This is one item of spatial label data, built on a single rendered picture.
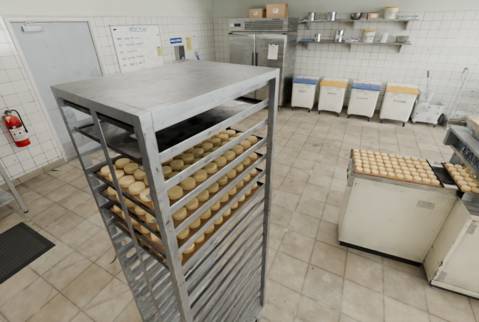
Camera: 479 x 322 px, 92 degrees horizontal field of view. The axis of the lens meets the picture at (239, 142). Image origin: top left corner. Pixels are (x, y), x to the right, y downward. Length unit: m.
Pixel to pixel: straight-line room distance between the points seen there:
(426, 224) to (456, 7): 4.57
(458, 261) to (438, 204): 0.43
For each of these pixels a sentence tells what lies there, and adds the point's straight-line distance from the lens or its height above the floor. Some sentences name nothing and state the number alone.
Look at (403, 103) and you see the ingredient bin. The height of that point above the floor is 0.49.
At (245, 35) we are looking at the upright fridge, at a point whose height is 1.71.
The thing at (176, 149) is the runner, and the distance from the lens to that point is 0.66.
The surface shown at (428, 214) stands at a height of 0.63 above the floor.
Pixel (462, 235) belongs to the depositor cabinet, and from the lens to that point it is 2.32.
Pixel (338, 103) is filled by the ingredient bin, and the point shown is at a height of 0.32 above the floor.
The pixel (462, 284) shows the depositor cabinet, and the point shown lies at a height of 0.17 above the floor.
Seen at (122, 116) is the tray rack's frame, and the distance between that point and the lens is 0.59.
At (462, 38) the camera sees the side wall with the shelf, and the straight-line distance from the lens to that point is 6.30.
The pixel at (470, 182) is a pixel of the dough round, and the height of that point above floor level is 0.92.
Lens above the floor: 1.99
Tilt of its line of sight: 28 degrees down
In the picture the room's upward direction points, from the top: 1 degrees counter-clockwise
